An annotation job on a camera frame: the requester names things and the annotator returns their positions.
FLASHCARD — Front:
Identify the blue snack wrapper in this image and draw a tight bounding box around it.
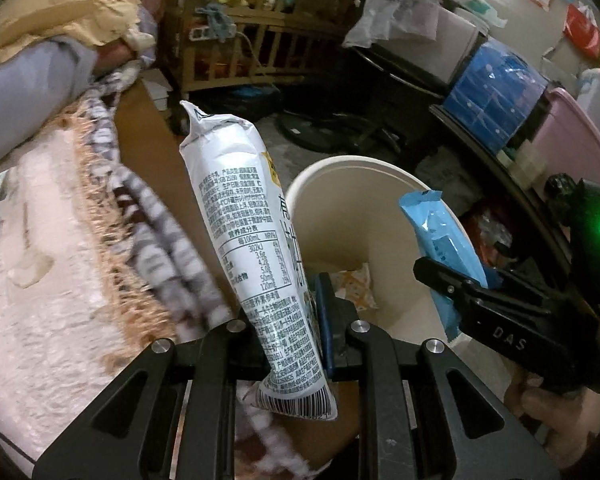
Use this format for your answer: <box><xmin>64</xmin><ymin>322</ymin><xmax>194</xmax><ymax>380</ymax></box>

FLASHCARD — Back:
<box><xmin>398</xmin><ymin>188</ymin><xmax>491</xmax><ymax>340</ymax></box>

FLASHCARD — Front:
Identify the yellow quilted blanket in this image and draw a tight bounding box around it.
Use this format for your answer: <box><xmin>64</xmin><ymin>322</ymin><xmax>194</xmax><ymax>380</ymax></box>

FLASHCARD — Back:
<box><xmin>0</xmin><ymin>0</ymin><xmax>156</xmax><ymax>65</ymax></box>

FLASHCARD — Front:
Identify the white plastic bag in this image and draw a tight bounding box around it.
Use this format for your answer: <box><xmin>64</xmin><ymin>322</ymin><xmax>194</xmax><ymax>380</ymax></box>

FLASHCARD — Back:
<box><xmin>341</xmin><ymin>0</ymin><xmax>441</xmax><ymax>49</ymax></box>

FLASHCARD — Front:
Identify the wooden baby crib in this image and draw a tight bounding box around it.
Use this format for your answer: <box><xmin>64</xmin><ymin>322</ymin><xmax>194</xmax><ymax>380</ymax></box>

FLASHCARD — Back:
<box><xmin>159</xmin><ymin>0</ymin><xmax>364</xmax><ymax>96</ymax></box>

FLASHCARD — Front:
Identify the person right hand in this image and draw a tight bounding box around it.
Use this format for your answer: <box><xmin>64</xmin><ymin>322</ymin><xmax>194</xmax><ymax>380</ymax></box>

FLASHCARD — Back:
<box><xmin>504</xmin><ymin>372</ymin><xmax>600</xmax><ymax>470</ymax></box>

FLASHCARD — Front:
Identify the light blue duvet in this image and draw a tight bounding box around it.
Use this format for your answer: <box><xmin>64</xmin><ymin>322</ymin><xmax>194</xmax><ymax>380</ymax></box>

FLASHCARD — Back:
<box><xmin>0</xmin><ymin>36</ymin><xmax>138</xmax><ymax>159</ymax></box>

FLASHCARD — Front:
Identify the pink plastic storage bin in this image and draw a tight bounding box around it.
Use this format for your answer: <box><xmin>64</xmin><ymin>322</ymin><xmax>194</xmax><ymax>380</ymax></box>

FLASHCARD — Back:
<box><xmin>531</xmin><ymin>88</ymin><xmax>600</xmax><ymax>198</ymax></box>

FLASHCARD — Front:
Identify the white milk carton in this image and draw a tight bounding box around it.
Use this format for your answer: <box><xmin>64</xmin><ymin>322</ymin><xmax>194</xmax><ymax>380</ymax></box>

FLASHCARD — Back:
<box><xmin>180</xmin><ymin>101</ymin><xmax>338</xmax><ymax>422</ymax></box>

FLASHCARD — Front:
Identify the striped fringed blanket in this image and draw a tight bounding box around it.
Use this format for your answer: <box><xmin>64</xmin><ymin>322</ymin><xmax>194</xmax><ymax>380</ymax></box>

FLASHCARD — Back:
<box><xmin>54</xmin><ymin>64</ymin><xmax>322</xmax><ymax>480</ymax></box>

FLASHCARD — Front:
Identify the blue storage box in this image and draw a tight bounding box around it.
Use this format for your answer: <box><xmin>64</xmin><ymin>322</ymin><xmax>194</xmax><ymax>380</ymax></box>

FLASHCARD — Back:
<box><xmin>443</xmin><ymin>38</ymin><xmax>548</xmax><ymax>154</ymax></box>

